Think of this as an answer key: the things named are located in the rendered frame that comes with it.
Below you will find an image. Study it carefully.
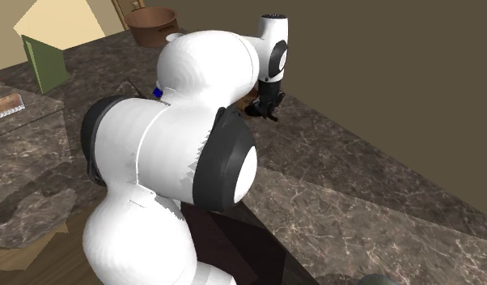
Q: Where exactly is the green upright box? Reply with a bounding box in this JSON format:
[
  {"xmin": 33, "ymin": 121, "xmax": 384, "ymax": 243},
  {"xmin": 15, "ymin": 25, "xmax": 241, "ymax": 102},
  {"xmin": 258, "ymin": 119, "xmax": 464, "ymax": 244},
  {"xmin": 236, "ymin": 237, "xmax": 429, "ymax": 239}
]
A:
[{"xmin": 20, "ymin": 34, "xmax": 73, "ymax": 96}]

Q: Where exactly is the dark robot stand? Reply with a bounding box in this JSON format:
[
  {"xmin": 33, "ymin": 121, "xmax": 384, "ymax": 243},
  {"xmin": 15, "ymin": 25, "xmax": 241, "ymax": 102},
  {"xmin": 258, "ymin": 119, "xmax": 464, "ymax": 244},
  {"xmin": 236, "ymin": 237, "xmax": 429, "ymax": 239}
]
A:
[{"xmin": 180, "ymin": 200, "xmax": 320, "ymax": 285}]

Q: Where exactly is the brown round pot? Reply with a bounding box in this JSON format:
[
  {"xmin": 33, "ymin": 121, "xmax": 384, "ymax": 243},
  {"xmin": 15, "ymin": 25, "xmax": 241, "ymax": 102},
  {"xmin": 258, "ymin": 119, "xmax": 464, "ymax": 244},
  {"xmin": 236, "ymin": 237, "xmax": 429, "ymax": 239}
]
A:
[{"xmin": 124, "ymin": 6, "xmax": 180, "ymax": 49}]

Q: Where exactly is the grey-green rounded object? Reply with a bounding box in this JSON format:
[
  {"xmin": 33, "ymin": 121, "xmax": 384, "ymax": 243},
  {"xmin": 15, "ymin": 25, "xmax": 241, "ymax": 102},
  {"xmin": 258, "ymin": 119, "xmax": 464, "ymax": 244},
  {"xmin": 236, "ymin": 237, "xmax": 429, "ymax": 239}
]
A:
[{"xmin": 357, "ymin": 273, "xmax": 403, "ymax": 285}]

